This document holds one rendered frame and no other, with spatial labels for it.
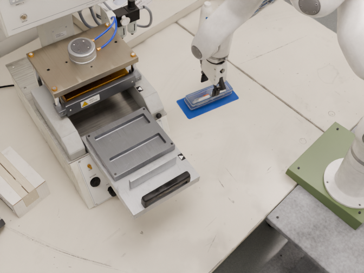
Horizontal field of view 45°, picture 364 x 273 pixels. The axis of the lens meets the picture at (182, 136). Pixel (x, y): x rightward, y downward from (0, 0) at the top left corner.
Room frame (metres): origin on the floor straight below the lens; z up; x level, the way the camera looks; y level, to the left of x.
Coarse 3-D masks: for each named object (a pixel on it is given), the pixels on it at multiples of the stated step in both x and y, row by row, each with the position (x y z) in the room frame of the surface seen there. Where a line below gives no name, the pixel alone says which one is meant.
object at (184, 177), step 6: (180, 174) 0.59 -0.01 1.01; (186, 174) 0.59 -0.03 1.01; (174, 180) 0.57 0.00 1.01; (180, 180) 0.57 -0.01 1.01; (186, 180) 0.58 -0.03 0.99; (162, 186) 0.55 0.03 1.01; (168, 186) 0.55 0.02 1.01; (174, 186) 0.56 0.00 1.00; (150, 192) 0.53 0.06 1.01; (156, 192) 0.53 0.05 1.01; (162, 192) 0.53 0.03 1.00; (144, 198) 0.51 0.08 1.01; (150, 198) 0.51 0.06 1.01; (156, 198) 0.52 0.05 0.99; (144, 204) 0.50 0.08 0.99
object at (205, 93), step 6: (228, 84) 1.13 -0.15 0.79; (198, 90) 1.08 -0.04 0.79; (204, 90) 1.09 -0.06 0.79; (210, 90) 1.09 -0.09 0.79; (222, 90) 1.10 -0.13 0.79; (228, 90) 1.10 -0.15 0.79; (186, 96) 1.05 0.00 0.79; (192, 96) 1.05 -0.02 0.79; (198, 96) 1.05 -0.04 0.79; (204, 96) 1.06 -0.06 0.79; (210, 96) 1.06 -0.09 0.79; (192, 102) 1.02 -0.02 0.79; (198, 102) 1.03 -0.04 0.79
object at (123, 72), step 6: (120, 72) 0.89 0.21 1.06; (126, 72) 0.89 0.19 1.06; (102, 78) 0.85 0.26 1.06; (108, 78) 0.86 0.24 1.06; (114, 78) 0.86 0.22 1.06; (90, 84) 0.82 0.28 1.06; (96, 84) 0.83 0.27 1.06; (102, 84) 0.83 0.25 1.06; (78, 90) 0.80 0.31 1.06; (84, 90) 0.80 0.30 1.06; (90, 90) 0.81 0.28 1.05; (60, 96) 0.79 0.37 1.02; (66, 96) 0.77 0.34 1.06; (72, 96) 0.77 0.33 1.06; (78, 96) 0.78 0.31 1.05
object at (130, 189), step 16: (96, 160) 0.62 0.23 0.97; (160, 160) 0.65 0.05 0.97; (176, 160) 0.66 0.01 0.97; (128, 176) 0.59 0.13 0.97; (144, 176) 0.58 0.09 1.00; (160, 176) 0.60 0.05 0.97; (176, 176) 0.61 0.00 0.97; (192, 176) 0.61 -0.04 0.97; (128, 192) 0.54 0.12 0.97; (144, 192) 0.54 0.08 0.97; (176, 192) 0.56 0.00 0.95; (128, 208) 0.49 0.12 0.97; (144, 208) 0.50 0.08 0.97
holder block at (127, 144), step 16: (144, 112) 0.80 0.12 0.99; (112, 128) 0.72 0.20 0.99; (128, 128) 0.74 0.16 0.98; (144, 128) 0.74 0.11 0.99; (160, 128) 0.74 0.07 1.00; (96, 144) 0.66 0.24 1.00; (112, 144) 0.67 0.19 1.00; (128, 144) 0.68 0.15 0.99; (144, 144) 0.69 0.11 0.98; (160, 144) 0.70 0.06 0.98; (112, 160) 0.62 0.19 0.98; (128, 160) 0.63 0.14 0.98; (144, 160) 0.63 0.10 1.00; (112, 176) 0.57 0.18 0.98
